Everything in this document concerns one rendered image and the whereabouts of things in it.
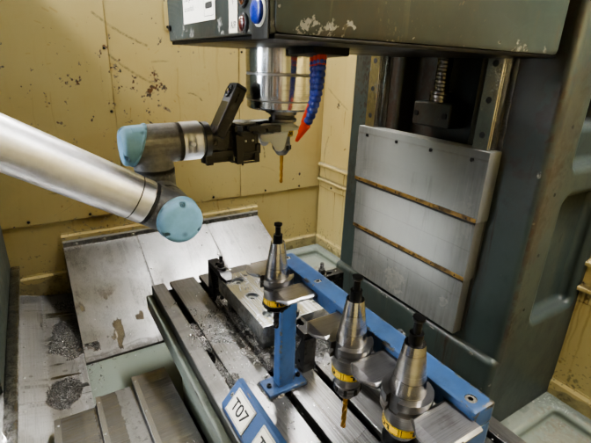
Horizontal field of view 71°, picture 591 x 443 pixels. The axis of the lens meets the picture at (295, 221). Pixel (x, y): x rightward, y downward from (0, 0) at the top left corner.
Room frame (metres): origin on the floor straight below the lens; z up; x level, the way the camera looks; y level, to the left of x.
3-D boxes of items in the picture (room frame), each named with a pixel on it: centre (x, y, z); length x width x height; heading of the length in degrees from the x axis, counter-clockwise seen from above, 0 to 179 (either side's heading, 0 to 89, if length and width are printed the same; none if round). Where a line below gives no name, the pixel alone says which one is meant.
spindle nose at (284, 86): (0.94, 0.04, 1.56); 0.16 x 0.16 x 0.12
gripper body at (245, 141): (0.87, 0.15, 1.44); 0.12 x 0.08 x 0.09; 122
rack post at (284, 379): (0.76, 0.01, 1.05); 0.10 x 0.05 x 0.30; 122
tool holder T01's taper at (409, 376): (0.40, -0.15, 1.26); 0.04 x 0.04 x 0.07
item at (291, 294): (0.64, 0.00, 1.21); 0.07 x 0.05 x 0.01; 122
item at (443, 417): (0.36, -0.17, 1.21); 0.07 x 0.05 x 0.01; 122
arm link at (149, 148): (0.78, 0.28, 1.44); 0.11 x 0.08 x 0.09; 122
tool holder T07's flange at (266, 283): (0.68, 0.03, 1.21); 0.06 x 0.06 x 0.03
